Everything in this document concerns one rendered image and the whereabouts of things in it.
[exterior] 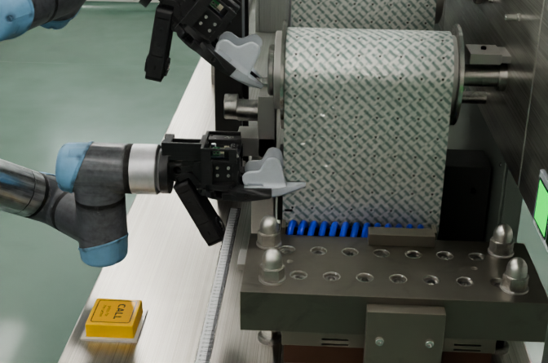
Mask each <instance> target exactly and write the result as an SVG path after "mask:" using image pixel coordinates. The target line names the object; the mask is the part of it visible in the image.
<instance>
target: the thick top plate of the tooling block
mask: <svg viewBox="0 0 548 363"><path fill-rule="evenodd" d="M257 240H258V234H257V233H251V234H250V238H249V243H248V248H247V252H246V257H245V266H244V272H243V277H242V282H241V290H240V326H241V330H264V331H284V332H303V333H324V334H362V335H365V320H366V307H367V303H376V304H397V305H418V306H439V307H444V309H445V312H446V321H445V328H444V339H481V340H501V341H520V342H540V343H544V342H545V340H546V331H547V326H548V296H547V293H546V291H545V289H544V286H543V284H542V283H541V279H540V277H539V276H538V274H537V270H536V269H535V267H534V264H533V262H532V259H531V257H530V255H529V253H528V250H527V248H526V246H525V244H524V243H514V248H513V251H514V255H513V256H512V257H511V258H509V259H499V258H496V257H493V256H491V255H490V254H489V253H488V247H489V243H490V242H486V241H441V240H435V247H417V246H373V245H368V238H367V237H329V236H306V235H284V234H281V246H280V247H279V248H277V250H279V251H280V253H281V256H282V263H283V264H284V265H285V282H284V283H282V284H280V285H278V286H267V285H264V284H262V283H261V282H260V281H259V266H260V264H261V263H262V262H263V254H264V252H265V251H266V250H264V249H261V248H259V247H257V245H256V241H257ZM514 257H520V258H522V259H523V260H524V261H525V262H526V264H527V266H528V273H527V274H528V275H529V279H528V293H527V294H523V295H512V294H507V293H506V292H504V291H503V290H502V289H501V287H500V284H501V282H502V277H503V273H504V272H505V271H506V266H507V264H508V262H509V261H510V260H511V259H513V258H514Z"/></svg>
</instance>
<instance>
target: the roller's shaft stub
mask: <svg viewBox="0 0 548 363"><path fill-rule="evenodd" d="M507 79H508V67H507V63H501V64H495V65H493V64H465V72H464V86H493V87H494V89H495V90H496V91H504V90H505V89H506V85H507Z"/></svg>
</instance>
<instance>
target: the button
mask: <svg viewBox="0 0 548 363"><path fill-rule="evenodd" d="M142 314H143V304H142V300H133V299H97V300H96V301H95V304H94V306H93V308H92V310H91V313H90V315H89V317H88V319H87V321H86V324H85V326H86V337H104V338H123V339H133V338H134V336H135V332H136V330H137V328H138V325H139V321H140V318H141V316H142Z"/></svg>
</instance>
